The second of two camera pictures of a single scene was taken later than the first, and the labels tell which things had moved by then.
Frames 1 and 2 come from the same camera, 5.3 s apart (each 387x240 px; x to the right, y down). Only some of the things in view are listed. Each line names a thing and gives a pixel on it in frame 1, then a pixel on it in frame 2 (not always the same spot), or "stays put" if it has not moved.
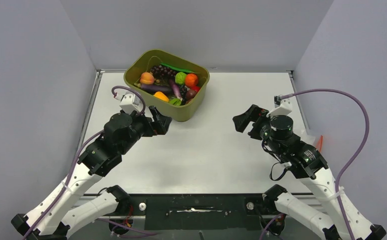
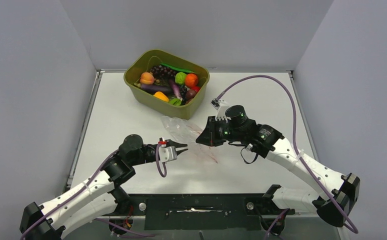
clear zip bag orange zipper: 314,139 → 184,130
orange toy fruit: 191,80 stays put
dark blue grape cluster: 183,92 stays put
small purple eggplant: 176,90 stays put
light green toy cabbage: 180,77 stays put
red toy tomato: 196,88 stays put
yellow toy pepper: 161,96 stays put
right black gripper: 254,113 → 208,137
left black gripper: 160,126 → 169,143
